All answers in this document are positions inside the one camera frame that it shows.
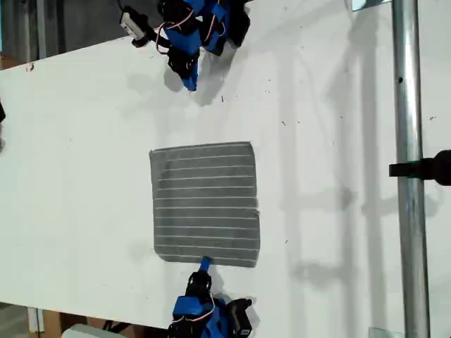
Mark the grey striped towel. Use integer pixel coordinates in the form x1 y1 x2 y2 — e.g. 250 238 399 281
149 141 262 269

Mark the white plastic box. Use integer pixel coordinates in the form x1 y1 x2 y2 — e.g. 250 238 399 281
62 323 119 338

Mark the brown cardboard box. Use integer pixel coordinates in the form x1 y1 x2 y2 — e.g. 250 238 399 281
42 309 156 338

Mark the black clamp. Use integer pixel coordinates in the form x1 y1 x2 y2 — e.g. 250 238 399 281
388 149 451 187

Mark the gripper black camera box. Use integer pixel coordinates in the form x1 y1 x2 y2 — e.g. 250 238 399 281
119 7 158 49
228 298 254 336

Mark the steel post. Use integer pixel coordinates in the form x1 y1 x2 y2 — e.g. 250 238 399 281
390 0 431 338

